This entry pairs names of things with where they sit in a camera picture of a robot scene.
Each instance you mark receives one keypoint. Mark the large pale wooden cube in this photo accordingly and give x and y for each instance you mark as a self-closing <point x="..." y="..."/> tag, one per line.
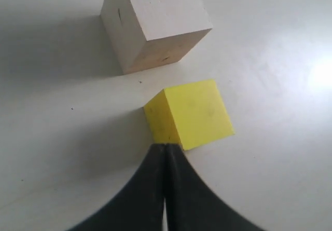
<point x="151" y="33"/>

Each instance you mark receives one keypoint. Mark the yellow cube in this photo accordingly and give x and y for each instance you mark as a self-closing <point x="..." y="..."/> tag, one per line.
<point x="190" y="115"/>

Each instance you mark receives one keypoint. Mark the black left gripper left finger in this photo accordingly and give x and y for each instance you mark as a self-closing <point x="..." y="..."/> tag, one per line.
<point x="140" y="203"/>

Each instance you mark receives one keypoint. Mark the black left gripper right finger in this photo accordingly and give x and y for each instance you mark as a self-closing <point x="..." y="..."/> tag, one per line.
<point x="190" y="203"/>

